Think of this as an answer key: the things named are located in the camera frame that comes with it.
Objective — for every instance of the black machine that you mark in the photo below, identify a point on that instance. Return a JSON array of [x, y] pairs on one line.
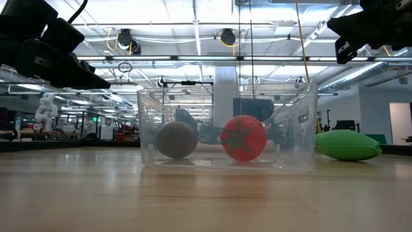
[[347, 125]]

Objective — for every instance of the black monitor screen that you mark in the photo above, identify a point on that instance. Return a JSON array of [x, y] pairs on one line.
[[252, 108]]

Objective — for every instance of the green toy corn cob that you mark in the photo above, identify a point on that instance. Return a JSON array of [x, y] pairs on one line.
[[347, 145]]

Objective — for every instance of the white door panel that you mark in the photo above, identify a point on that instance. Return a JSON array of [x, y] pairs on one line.
[[400, 124]]

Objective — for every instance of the clear plastic tupperware container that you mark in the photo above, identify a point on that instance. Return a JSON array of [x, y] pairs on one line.
[[283, 161]]

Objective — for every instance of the green board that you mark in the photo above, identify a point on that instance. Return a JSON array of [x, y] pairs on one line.
[[380, 138]]

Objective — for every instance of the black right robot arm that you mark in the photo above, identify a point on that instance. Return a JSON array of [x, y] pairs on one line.
[[402, 25]]

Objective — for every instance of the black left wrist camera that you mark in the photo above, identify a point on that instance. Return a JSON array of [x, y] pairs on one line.
[[64, 35]]

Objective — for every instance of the red toy tomato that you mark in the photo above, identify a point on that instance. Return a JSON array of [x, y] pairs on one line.
[[243, 138]]

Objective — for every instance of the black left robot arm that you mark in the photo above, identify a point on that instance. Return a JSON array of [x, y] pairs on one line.
[[25, 13]]

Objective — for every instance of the white square pillar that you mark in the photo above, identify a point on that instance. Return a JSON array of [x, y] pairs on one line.
[[225, 90]]

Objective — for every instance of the brown toy kiwi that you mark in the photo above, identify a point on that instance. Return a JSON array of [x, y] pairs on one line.
[[177, 140]]

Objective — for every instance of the black aluminium rig frame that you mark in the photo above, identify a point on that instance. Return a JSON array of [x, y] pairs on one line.
[[80, 145]]

